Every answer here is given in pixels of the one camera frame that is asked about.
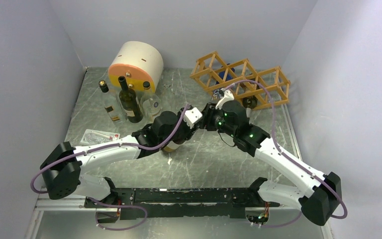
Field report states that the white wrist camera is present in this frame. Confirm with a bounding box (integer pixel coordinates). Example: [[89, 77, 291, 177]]
[[215, 88, 234, 110], [183, 107, 202, 128]]

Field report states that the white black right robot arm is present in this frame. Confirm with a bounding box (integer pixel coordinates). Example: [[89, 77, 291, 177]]
[[198, 100, 342, 226]]

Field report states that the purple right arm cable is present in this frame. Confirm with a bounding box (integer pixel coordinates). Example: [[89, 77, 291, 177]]
[[222, 79, 348, 229]]

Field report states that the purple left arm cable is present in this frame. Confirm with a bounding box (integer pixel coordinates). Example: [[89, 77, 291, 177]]
[[29, 103, 191, 195]]

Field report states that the aluminium frame rail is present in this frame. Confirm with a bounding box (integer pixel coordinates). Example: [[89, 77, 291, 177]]
[[27, 195, 332, 239]]

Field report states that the dark green wine bottle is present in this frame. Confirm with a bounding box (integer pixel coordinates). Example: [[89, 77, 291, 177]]
[[118, 76, 143, 123]]

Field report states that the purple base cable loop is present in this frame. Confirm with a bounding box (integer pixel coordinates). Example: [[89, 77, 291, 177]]
[[85, 196, 149, 232]]

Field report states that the clear bottle black cap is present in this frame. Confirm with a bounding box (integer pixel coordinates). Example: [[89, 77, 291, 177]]
[[98, 80, 126, 123]]

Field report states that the dark bottle gold foil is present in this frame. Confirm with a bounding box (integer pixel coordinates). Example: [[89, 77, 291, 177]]
[[162, 140, 184, 153]]

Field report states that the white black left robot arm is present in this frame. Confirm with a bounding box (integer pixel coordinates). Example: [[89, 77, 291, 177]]
[[39, 108, 202, 207]]

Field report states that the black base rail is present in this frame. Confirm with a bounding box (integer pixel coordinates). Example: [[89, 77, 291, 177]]
[[84, 188, 279, 220]]

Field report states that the white orange yellow bread box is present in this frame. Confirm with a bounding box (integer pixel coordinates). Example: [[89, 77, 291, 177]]
[[107, 41, 164, 92]]

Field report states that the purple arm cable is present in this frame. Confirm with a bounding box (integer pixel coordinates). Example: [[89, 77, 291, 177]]
[[222, 79, 348, 229], [29, 103, 191, 195]]

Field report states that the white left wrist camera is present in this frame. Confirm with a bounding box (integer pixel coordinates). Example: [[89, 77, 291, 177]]
[[183, 107, 202, 128]]

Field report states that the wooden wine rack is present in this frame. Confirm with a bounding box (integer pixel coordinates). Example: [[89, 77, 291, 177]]
[[190, 51, 290, 111]]

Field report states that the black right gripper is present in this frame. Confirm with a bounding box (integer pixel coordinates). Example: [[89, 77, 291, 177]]
[[198, 102, 236, 138]]

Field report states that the clear plastic packet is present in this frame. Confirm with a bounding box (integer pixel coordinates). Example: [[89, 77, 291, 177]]
[[80, 129, 120, 145]]

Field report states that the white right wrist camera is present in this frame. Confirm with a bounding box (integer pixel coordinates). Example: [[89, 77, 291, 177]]
[[215, 88, 234, 110]]

